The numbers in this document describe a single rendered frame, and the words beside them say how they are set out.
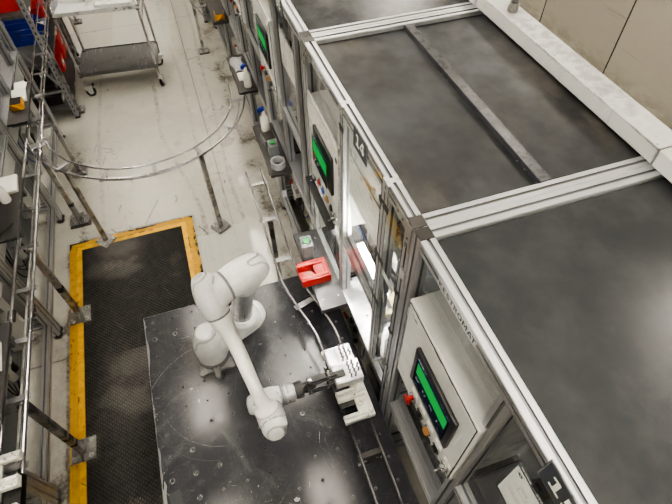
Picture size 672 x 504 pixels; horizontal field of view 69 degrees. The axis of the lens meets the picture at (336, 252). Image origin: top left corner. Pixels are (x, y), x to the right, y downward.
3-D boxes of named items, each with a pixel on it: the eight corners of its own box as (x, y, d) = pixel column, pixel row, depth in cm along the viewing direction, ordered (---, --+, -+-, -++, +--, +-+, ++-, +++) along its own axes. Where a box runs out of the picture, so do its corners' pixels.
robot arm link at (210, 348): (191, 350, 254) (180, 329, 237) (221, 330, 262) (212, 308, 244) (207, 373, 247) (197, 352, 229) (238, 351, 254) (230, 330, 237)
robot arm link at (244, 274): (217, 324, 259) (252, 301, 268) (235, 348, 256) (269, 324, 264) (210, 264, 191) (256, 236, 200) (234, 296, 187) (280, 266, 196)
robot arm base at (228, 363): (201, 385, 249) (199, 380, 244) (195, 347, 262) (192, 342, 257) (237, 374, 252) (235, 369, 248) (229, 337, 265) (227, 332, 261)
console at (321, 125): (306, 171, 245) (300, 90, 210) (360, 158, 251) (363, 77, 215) (333, 231, 221) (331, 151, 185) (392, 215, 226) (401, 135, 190)
